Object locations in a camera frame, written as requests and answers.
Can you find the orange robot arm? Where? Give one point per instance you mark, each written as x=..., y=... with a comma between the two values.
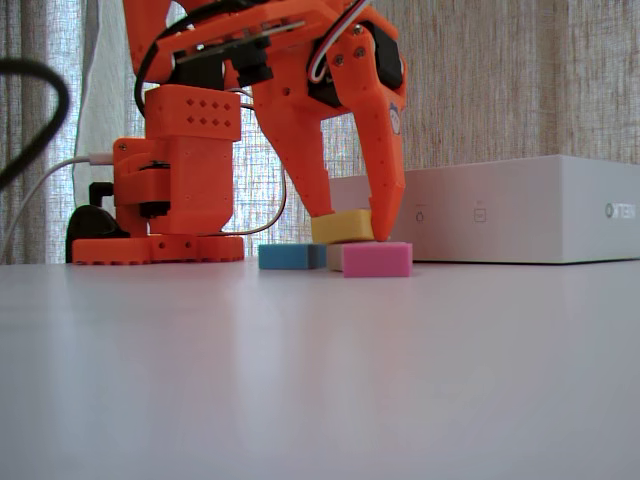
x=195, y=190

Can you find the yellow foam cuboid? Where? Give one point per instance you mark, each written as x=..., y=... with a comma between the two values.
x=345, y=227

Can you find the pink foam cuboid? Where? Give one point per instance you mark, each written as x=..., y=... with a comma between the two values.
x=377, y=260

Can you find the white sheer fabric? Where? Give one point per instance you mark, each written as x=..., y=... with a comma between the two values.
x=105, y=75

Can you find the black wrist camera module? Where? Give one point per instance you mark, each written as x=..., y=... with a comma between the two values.
x=252, y=67

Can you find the beige woven curtain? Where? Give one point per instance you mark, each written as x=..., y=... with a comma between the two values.
x=500, y=75

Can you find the white cardboard box bin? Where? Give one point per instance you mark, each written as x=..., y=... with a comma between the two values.
x=525, y=210

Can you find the cream foam cuboid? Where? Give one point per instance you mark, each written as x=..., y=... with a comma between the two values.
x=335, y=257

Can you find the black table clamp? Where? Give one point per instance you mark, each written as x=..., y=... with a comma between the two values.
x=90, y=225

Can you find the black angled power plug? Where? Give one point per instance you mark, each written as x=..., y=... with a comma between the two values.
x=100, y=189

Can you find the orange gripper black servo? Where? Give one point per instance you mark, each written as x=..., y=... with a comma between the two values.
x=295, y=107

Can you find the blue foam cuboid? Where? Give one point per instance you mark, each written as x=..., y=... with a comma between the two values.
x=285, y=256

